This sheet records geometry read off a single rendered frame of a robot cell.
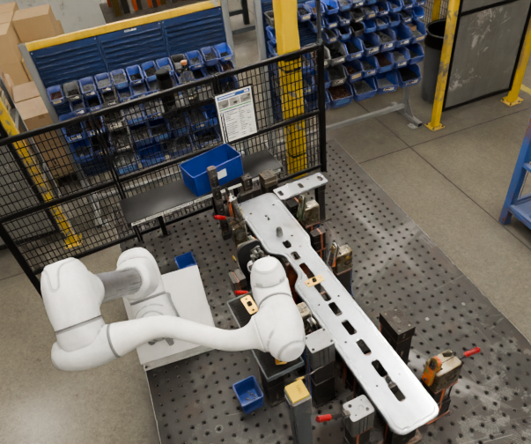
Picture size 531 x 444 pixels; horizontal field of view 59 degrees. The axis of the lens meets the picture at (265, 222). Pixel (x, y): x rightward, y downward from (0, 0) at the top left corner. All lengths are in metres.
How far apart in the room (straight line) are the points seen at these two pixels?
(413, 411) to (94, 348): 1.05
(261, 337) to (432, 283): 1.41
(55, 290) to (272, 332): 0.62
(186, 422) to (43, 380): 1.50
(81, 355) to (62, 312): 0.13
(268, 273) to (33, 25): 5.21
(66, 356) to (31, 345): 2.19
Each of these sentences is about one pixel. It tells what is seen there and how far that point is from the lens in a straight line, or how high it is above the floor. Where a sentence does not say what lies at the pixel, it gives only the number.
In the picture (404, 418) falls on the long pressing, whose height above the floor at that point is 1.00.
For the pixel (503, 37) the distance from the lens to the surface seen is 5.05.
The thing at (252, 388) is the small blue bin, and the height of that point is 0.71.
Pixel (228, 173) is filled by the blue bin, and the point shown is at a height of 1.09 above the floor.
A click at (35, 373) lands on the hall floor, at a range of 3.50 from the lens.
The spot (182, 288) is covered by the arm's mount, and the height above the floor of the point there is 0.95.
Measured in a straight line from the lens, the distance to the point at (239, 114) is 2.66.
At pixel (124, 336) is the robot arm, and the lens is 1.42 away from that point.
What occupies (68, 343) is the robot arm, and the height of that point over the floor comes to 1.52.
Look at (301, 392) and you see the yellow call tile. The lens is 1.61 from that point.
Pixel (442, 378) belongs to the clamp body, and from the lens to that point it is 1.82.
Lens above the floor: 2.58
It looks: 42 degrees down
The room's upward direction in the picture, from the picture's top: 8 degrees counter-clockwise
